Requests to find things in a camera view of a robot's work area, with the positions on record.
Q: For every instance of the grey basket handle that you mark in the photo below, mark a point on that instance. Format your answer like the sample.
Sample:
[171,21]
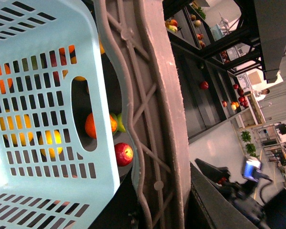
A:
[136,42]

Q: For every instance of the light teal shopping basket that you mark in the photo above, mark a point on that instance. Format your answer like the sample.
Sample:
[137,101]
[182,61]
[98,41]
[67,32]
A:
[57,162]

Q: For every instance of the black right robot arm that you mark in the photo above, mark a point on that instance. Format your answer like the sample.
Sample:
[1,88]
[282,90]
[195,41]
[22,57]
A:
[247,197]

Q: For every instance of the black metal shelf rack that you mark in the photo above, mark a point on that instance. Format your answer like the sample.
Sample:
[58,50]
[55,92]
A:
[261,26]

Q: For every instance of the red apple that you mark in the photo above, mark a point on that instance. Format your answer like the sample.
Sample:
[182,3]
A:
[123,153]

